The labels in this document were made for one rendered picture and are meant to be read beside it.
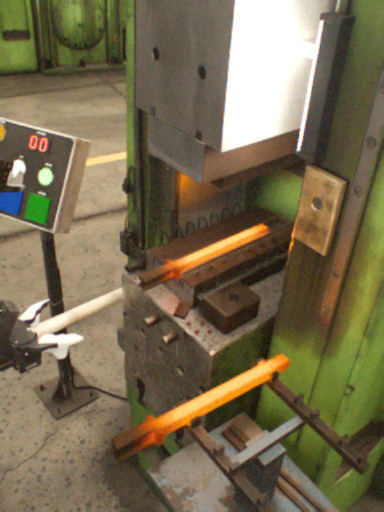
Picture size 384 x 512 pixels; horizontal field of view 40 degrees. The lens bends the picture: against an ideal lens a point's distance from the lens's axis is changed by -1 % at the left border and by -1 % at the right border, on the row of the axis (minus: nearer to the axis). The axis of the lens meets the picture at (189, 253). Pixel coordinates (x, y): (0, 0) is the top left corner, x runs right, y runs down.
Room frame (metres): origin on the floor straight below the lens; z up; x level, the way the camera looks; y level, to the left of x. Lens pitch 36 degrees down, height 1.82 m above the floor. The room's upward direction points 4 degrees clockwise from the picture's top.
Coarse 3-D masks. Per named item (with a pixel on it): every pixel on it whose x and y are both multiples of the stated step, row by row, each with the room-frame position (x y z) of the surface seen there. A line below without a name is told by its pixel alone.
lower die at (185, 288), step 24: (240, 216) 1.37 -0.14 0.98; (264, 216) 1.37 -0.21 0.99; (192, 240) 1.23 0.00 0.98; (216, 240) 1.22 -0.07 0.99; (264, 240) 1.24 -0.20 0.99; (288, 240) 1.25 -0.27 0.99; (216, 264) 1.11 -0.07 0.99; (240, 264) 1.12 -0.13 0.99; (168, 288) 1.09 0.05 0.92; (192, 288) 1.02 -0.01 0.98
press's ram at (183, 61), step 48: (144, 0) 1.18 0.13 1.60; (192, 0) 1.06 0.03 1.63; (240, 0) 0.99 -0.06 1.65; (288, 0) 1.07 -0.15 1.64; (336, 0) 1.17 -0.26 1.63; (144, 48) 1.18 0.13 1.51; (192, 48) 1.06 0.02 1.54; (240, 48) 1.00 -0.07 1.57; (288, 48) 1.08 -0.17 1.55; (144, 96) 1.18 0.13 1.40; (192, 96) 1.05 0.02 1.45; (240, 96) 1.00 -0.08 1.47; (288, 96) 1.10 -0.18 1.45; (240, 144) 1.01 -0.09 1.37
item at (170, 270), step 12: (252, 228) 1.27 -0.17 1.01; (264, 228) 1.27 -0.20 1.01; (228, 240) 1.20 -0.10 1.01; (240, 240) 1.21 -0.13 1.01; (204, 252) 1.14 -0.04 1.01; (216, 252) 1.15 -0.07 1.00; (168, 264) 1.07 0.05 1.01; (180, 264) 1.08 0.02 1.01; (192, 264) 1.09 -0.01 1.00; (144, 276) 1.01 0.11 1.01; (156, 276) 1.02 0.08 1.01; (168, 276) 1.05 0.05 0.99; (144, 288) 1.00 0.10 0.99
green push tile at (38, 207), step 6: (30, 198) 1.32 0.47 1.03; (36, 198) 1.31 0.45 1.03; (42, 198) 1.30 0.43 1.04; (48, 198) 1.31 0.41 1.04; (30, 204) 1.31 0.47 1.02; (36, 204) 1.30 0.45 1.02; (42, 204) 1.30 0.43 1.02; (48, 204) 1.29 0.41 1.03; (30, 210) 1.30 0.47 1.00; (36, 210) 1.29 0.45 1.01; (42, 210) 1.29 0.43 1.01; (48, 210) 1.28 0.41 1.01; (30, 216) 1.29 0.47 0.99; (36, 216) 1.28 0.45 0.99; (42, 216) 1.28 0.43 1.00; (48, 216) 1.28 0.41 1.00; (42, 222) 1.27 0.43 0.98
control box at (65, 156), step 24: (0, 120) 1.48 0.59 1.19; (0, 144) 1.44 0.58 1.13; (24, 144) 1.42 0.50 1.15; (48, 144) 1.39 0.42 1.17; (72, 144) 1.37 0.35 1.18; (24, 168) 1.37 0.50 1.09; (48, 168) 1.35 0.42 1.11; (72, 168) 1.35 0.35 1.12; (24, 192) 1.34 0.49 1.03; (48, 192) 1.32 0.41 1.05; (72, 192) 1.34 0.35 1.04; (24, 216) 1.30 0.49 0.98; (72, 216) 1.33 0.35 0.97
